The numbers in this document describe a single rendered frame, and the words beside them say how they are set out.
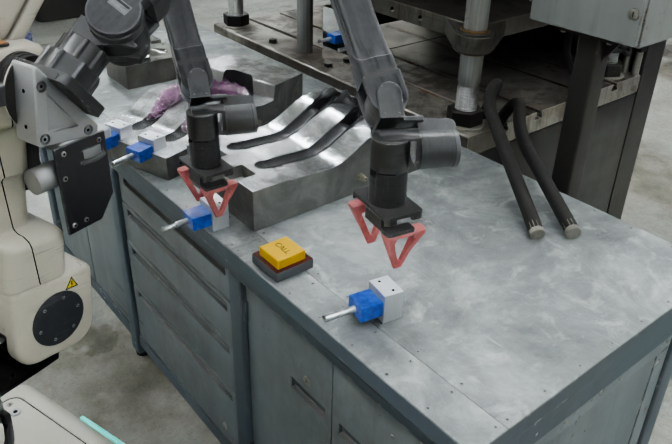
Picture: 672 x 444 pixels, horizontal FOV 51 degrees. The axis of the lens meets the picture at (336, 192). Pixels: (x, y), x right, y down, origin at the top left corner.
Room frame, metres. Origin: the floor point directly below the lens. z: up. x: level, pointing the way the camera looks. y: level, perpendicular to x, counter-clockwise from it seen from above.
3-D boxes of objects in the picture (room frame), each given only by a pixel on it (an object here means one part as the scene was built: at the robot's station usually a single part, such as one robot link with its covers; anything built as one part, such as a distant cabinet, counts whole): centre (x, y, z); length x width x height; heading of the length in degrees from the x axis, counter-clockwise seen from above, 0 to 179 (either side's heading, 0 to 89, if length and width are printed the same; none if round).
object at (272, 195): (1.42, 0.05, 0.87); 0.50 x 0.26 x 0.14; 130
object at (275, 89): (1.64, 0.34, 0.86); 0.50 x 0.26 x 0.11; 147
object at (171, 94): (1.63, 0.34, 0.90); 0.26 x 0.18 x 0.08; 147
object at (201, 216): (1.16, 0.28, 0.83); 0.13 x 0.05 x 0.05; 128
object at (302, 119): (1.42, 0.07, 0.92); 0.35 x 0.16 x 0.09; 130
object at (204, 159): (1.18, 0.25, 0.96); 0.10 x 0.07 x 0.07; 38
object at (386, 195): (0.92, -0.08, 1.04); 0.10 x 0.07 x 0.07; 29
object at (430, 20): (2.43, -0.26, 0.96); 1.29 x 0.83 x 0.18; 40
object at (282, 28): (2.44, -0.25, 0.76); 1.30 x 0.84 x 0.07; 40
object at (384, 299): (0.90, -0.04, 0.83); 0.13 x 0.05 x 0.05; 119
